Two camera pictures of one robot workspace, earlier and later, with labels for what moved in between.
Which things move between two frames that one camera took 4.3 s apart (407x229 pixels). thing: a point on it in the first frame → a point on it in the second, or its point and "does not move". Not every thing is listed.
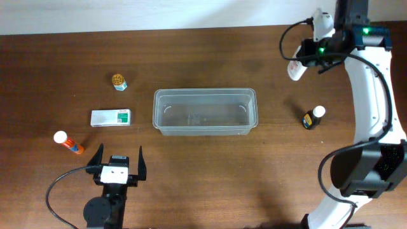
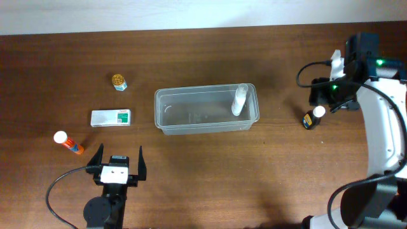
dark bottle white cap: x=313 y=117 does not move
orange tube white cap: x=61 y=137 does not move
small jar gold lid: x=119 y=82 does not move
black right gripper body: x=308 y=49 → x=318 y=93
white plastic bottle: x=295 y=68 → x=239 y=98
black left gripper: x=135 y=179 does not move
